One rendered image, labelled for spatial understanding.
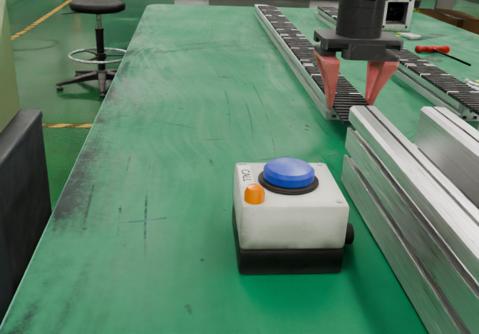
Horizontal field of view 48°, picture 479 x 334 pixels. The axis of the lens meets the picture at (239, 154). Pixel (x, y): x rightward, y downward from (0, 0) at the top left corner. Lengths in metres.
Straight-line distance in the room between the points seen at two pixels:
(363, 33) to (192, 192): 0.30
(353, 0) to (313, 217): 0.35
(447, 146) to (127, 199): 0.30
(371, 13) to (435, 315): 0.41
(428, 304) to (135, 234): 0.24
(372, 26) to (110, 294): 0.45
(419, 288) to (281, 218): 0.11
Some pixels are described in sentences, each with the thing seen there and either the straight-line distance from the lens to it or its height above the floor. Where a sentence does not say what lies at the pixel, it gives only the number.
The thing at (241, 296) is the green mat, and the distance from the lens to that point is 0.39.
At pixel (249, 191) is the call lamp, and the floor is 0.85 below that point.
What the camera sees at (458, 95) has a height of 0.81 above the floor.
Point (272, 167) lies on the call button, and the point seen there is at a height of 0.85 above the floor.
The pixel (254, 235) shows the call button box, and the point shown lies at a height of 0.82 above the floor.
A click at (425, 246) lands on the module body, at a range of 0.38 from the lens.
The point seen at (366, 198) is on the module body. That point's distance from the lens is 0.49.
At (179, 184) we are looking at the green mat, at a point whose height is 0.78.
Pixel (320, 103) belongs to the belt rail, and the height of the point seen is 0.79.
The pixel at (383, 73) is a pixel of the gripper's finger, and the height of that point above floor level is 0.86.
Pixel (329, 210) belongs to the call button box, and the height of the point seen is 0.84.
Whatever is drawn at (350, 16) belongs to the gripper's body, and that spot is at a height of 0.93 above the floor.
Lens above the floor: 1.02
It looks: 23 degrees down
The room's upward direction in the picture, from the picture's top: 2 degrees clockwise
